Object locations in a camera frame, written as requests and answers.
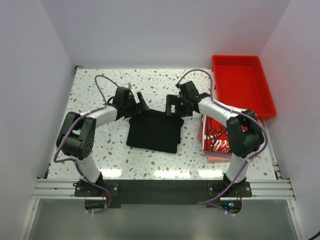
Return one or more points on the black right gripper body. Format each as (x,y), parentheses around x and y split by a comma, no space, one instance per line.
(181,108)

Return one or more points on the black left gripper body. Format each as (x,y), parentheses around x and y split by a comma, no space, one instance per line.
(131,107)

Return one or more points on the black t-shirt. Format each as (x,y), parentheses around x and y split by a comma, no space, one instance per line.
(156,131)

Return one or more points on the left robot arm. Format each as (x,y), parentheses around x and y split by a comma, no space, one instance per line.
(75,141)

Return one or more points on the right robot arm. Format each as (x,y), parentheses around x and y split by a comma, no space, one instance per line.
(205,104)

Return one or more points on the folded red coca-cola t-shirt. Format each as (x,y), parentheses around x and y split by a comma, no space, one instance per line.
(215,137)

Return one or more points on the red plastic bin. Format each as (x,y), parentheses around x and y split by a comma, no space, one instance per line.
(240,82)

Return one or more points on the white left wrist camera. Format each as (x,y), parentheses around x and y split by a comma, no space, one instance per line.
(128,85)

